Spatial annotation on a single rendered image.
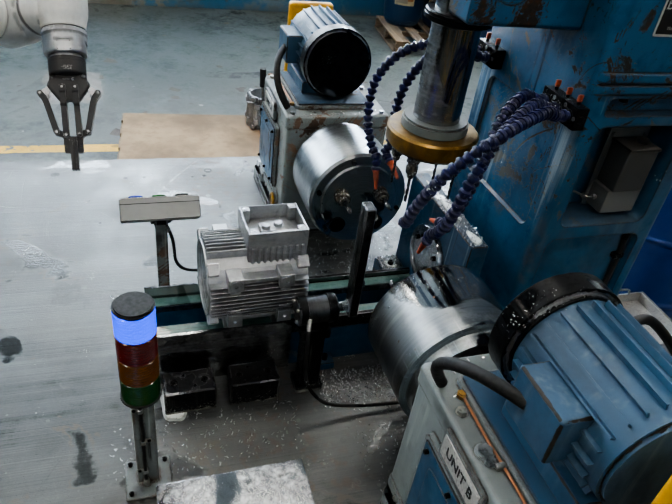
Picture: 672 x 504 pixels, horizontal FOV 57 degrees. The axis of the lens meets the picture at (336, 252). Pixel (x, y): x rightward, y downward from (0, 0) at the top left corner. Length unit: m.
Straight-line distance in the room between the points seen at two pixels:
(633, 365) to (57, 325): 1.19
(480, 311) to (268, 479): 0.45
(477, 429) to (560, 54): 0.69
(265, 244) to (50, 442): 0.54
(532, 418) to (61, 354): 1.02
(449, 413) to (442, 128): 0.54
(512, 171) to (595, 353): 0.66
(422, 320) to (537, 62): 0.55
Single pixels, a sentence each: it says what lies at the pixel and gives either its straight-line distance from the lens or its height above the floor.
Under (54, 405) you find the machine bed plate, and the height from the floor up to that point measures 0.80.
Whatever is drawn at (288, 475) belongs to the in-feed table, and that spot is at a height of 0.92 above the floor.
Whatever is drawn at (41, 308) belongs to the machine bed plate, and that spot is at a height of 0.80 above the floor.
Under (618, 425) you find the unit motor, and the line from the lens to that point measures 0.75.
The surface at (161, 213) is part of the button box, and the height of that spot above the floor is 1.06.
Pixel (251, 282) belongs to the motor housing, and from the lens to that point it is 1.21.
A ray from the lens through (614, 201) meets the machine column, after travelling 1.38.
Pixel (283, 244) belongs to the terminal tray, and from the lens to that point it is 1.22.
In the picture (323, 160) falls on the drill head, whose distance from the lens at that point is 1.51.
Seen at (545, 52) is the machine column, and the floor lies 1.49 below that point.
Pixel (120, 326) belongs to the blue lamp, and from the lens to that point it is 0.93.
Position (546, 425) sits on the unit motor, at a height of 1.29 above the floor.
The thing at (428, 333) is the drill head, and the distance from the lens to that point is 1.05.
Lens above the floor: 1.83
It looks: 36 degrees down
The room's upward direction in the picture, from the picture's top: 9 degrees clockwise
